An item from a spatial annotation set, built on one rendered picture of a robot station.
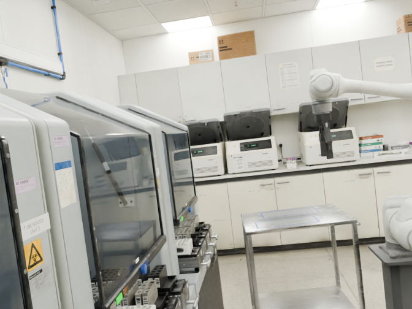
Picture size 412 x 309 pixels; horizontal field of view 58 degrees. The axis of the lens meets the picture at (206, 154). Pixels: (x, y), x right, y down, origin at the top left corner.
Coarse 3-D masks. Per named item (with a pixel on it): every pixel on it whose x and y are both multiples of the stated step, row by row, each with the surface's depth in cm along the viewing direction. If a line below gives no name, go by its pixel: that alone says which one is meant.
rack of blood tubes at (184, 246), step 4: (176, 240) 186; (180, 240) 184; (184, 240) 183; (188, 240) 183; (192, 240) 184; (176, 244) 178; (180, 244) 178; (184, 244) 177; (188, 244) 176; (192, 244) 183; (180, 248) 186; (184, 248) 176; (188, 248) 176; (192, 248) 182; (180, 252) 184; (184, 252) 176; (188, 252) 176
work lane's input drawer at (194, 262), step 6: (192, 252) 178; (198, 252) 180; (180, 258) 175; (186, 258) 174; (192, 258) 174; (198, 258) 175; (180, 264) 175; (186, 264) 174; (192, 264) 174; (198, 264) 174; (204, 264) 180
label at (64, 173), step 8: (56, 136) 79; (64, 136) 82; (56, 144) 78; (64, 144) 82; (56, 168) 77; (64, 168) 80; (56, 176) 77; (64, 176) 80; (72, 176) 84; (64, 184) 80; (72, 184) 83; (64, 192) 79; (72, 192) 83; (64, 200) 79; (72, 200) 82
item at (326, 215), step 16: (288, 208) 245; (304, 208) 239; (320, 208) 234; (336, 208) 229; (256, 224) 214; (272, 224) 210; (288, 224) 206; (304, 224) 202; (320, 224) 200; (336, 224) 200; (352, 224) 200; (336, 256) 243; (336, 272) 244; (256, 288) 203; (320, 288) 243; (336, 288) 241; (256, 304) 204; (272, 304) 230; (288, 304) 227; (304, 304) 225; (320, 304) 222; (336, 304) 220; (352, 304) 218
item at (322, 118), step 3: (318, 114) 176; (321, 114) 175; (324, 114) 175; (327, 114) 175; (330, 114) 176; (315, 117) 178; (318, 117) 176; (321, 117) 175; (324, 117) 175; (327, 117) 175; (330, 117) 176; (315, 120) 179; (318, 120) 176; (321, 120) 175; (324, 120) 175; (327, 120) 175; (321, 123) 178
